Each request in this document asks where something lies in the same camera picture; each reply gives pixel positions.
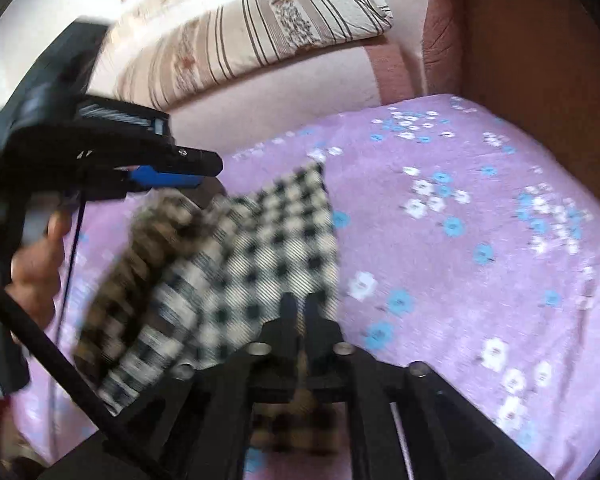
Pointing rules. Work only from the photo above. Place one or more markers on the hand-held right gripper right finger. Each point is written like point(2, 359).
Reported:
point(314, 330)

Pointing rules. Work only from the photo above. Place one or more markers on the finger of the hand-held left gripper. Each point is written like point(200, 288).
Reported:
point(195, 161)
point(165, 178)

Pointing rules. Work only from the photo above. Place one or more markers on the person's left hand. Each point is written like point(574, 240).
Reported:
point(35, 270)

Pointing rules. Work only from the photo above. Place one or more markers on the pink sofa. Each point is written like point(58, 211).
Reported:
point(530, 60)

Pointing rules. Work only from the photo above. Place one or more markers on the striped beige cushion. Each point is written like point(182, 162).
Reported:
point(260, 35)

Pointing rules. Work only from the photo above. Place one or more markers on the black and white checked shirt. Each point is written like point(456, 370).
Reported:
point(280, 240)

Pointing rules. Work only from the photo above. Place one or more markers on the purple floral blanket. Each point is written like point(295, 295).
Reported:
point(430, 260)

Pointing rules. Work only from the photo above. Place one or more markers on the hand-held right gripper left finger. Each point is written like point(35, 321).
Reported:
point(286, 325)

